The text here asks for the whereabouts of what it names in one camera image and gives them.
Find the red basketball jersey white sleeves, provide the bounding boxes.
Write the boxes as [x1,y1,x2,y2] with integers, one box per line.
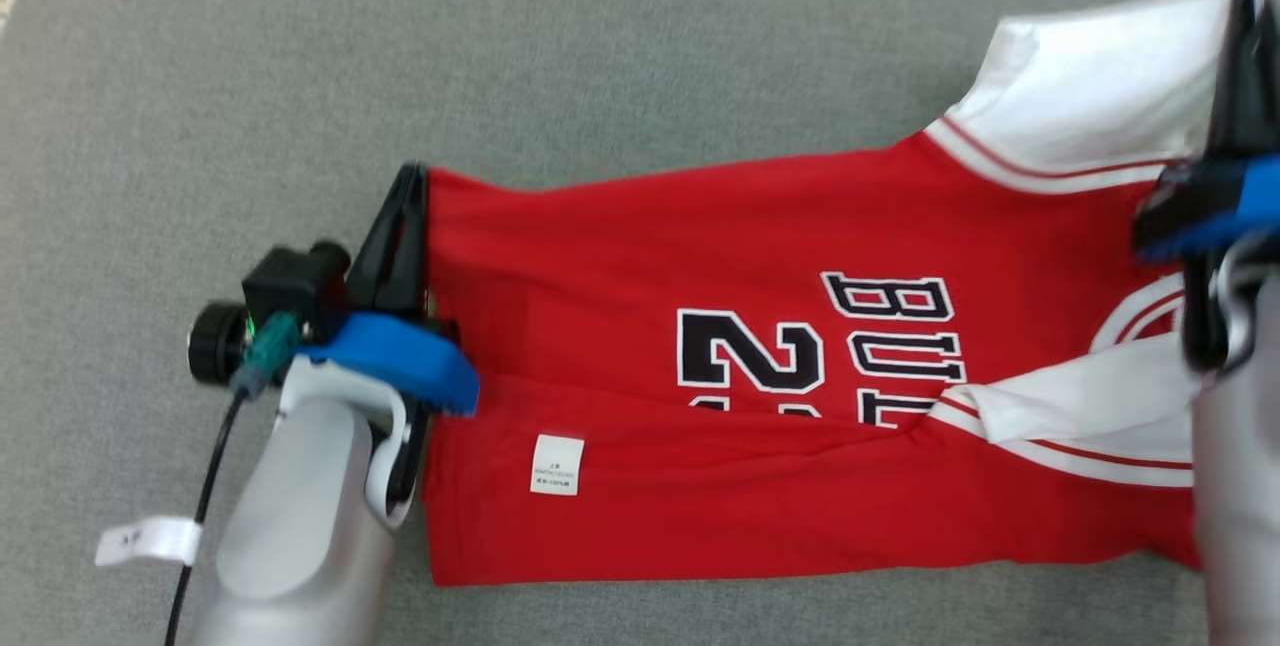
[420,0,1246,589]

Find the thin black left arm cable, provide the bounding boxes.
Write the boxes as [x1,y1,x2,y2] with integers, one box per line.
[163,391,249,646]

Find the white cable label tag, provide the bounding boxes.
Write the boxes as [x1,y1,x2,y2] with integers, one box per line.
[95,516,204,568]

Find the black cylindrical left gripper knob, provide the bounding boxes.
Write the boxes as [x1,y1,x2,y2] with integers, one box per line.
[188,301,249,387]

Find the teal left cable connector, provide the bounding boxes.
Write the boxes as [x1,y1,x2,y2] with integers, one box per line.
[230,311,303,399]

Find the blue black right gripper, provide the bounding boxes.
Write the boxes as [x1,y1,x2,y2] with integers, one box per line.
[1130,0,1280,263]

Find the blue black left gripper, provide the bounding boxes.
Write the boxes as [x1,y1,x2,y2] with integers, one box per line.
[296,161,483,519]

